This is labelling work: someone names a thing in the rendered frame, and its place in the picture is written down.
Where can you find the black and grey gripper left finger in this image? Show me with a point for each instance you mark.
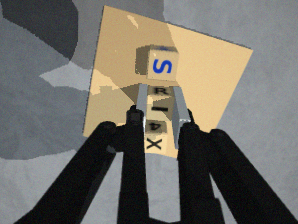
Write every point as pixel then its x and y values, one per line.
pixel 68 198

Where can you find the tan letter block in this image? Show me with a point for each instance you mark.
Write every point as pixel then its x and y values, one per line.
pixel 162 63
pixel 160 103
pixel 155 137

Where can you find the tan flat mat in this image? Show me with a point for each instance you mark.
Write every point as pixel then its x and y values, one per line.
pixel 208 68

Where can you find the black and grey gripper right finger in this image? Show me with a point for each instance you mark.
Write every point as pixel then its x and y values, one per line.
pixel 248 196

